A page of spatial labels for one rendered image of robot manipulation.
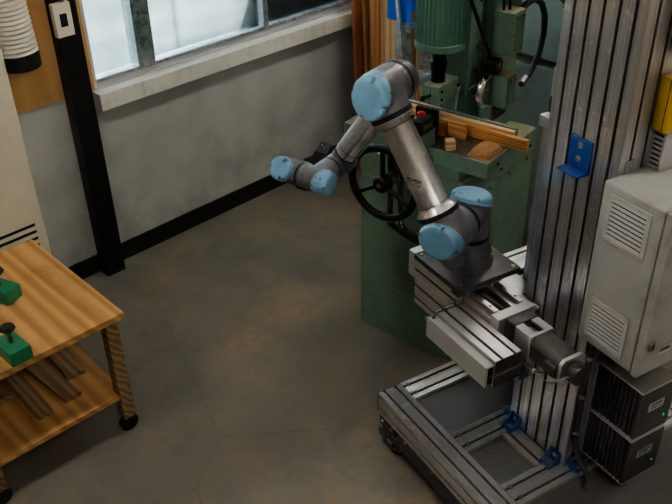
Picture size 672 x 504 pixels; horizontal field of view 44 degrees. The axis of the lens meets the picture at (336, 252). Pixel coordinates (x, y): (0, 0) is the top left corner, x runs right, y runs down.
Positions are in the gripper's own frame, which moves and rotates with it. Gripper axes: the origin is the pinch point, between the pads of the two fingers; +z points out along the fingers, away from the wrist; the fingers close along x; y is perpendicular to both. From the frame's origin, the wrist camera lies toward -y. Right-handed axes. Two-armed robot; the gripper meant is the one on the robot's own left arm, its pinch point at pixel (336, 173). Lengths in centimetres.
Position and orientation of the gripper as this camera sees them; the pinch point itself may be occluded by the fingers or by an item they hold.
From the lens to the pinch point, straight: 274.0
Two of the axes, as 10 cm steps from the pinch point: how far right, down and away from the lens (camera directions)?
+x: 8.3, 3.3, -4.5
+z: 4.7, 0.2, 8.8
